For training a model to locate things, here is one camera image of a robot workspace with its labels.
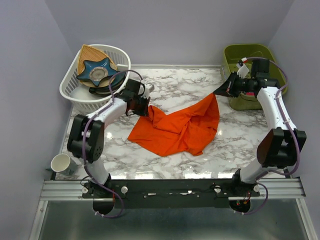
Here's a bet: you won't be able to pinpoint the woven bamboo leaf tray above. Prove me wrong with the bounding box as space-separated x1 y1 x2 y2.
77 44 118 74

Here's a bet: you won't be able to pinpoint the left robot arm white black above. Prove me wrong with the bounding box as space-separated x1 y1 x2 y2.
67 79 155 198

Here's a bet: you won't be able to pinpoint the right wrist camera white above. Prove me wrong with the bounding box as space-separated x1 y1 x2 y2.
236 60 250 79

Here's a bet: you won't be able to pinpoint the white paper cup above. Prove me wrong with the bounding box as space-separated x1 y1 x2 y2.
50 153 78 176

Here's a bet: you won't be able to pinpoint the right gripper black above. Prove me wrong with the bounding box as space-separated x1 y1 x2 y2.
213 71 253 99

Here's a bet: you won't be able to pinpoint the green plastic bin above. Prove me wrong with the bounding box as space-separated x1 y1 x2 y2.
220 43 287 111

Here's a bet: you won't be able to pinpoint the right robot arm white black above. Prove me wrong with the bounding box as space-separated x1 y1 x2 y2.
213 57 307 196

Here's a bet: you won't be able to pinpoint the dark stacked plates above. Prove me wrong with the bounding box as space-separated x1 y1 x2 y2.
88 73 126 96

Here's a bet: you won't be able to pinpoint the aluminium rail frame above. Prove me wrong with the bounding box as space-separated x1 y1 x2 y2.
29 178 318 240

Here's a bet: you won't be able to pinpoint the blue star shaped dish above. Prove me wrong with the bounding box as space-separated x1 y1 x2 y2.
76 58 120 88

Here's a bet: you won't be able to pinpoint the white plastic basket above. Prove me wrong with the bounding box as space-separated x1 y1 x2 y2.
59 44 131 114

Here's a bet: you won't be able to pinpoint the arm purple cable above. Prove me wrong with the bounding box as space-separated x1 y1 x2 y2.
233 56 301 216
81 69 145 219

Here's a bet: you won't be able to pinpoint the orange t shirt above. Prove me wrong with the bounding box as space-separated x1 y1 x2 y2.
127 93 220 157

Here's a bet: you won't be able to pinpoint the pink cloth in bin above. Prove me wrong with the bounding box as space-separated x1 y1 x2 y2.
245 92 255 96

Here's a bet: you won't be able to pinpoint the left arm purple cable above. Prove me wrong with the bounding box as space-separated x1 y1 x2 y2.
81 69 145 219

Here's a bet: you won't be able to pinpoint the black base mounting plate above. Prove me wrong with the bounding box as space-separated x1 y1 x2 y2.
82 178 260 209

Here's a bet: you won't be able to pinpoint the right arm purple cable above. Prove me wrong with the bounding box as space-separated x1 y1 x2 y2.
233 56 301 216

